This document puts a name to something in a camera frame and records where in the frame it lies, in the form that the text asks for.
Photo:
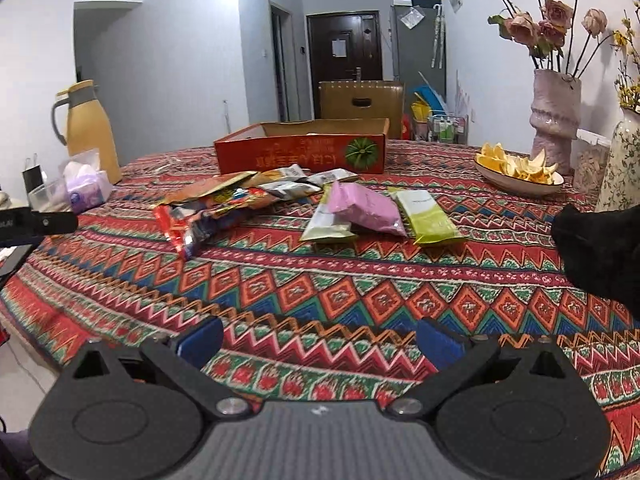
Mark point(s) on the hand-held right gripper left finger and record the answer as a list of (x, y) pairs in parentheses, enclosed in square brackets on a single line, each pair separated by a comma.
[(200, 342)]

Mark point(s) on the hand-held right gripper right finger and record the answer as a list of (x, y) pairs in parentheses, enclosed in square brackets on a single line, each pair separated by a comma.
[(440, 345)]

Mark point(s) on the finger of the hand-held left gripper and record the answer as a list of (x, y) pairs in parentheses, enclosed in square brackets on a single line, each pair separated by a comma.
[(50, 222), (17, 260)]

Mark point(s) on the green snack packet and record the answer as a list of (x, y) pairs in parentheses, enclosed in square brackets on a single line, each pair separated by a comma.
[(431, 216)]

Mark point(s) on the long orange snack packet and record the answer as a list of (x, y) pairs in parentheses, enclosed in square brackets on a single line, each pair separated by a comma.
[(210, 189)]

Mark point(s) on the pile of snack packets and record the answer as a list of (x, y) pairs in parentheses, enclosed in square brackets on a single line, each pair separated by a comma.
[(360, 210)]

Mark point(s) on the red cardboard box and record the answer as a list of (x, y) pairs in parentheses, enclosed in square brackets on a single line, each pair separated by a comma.
[(300, 152)]

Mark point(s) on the clear plastic container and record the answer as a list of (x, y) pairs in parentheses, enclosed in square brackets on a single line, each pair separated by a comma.
[(47, 197)]

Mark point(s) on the black paper bag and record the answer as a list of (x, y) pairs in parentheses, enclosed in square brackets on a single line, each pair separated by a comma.
[(34, 177)]

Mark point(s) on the purple tissue pack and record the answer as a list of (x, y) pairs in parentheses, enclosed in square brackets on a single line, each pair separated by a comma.
[(85, 187)]

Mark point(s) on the yellow thermos jug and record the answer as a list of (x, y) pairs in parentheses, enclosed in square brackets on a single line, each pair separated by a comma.
[(92, 130)]

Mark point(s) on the shallow bowl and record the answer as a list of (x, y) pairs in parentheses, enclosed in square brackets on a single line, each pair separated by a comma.
[(510, 186)]

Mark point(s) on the black cloth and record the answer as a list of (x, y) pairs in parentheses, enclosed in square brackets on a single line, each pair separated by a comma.
[(600, 255)]

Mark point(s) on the pile of orange peels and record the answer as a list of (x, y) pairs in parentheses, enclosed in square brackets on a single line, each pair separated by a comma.
[(520, 165)]

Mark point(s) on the glass jar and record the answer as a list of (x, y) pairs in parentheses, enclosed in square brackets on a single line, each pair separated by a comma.
[(592, 162)]

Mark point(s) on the blue dustpan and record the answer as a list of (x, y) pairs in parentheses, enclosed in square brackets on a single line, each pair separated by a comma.
[(431, 96)]

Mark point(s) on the pink ceramic vase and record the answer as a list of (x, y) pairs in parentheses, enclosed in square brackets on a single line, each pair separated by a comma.
[(555, 120)]

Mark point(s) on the floral patterned vase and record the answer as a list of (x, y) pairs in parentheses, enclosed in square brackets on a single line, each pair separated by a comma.
[(622, 165)]

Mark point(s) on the wooden chair back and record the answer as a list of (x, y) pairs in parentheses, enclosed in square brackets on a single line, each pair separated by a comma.
[(340, 107)]

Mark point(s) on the dark entrance door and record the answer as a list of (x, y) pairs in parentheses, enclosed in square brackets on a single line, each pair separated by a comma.
[(345, 90)]

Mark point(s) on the grey interior door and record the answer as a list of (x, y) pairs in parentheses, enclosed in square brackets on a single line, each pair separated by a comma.
[(281, 65)]

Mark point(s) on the grey refrigerator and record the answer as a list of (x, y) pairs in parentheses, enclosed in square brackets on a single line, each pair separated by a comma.
[(417, 55)]

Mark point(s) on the white folded umbrella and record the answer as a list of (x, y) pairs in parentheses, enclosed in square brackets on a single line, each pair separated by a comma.
[(438, 35)]

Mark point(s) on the white paper notice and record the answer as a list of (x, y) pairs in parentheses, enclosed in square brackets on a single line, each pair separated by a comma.
[(339, 49)]

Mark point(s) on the clear plastic pouch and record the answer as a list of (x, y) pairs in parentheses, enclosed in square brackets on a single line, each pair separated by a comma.
[(412, 18)]

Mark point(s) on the yellow flower branches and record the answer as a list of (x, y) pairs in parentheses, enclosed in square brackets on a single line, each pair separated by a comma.
[(631, 60)]

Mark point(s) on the dried pink roses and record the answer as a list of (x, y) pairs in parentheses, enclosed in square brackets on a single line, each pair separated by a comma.
[(550, 20)]

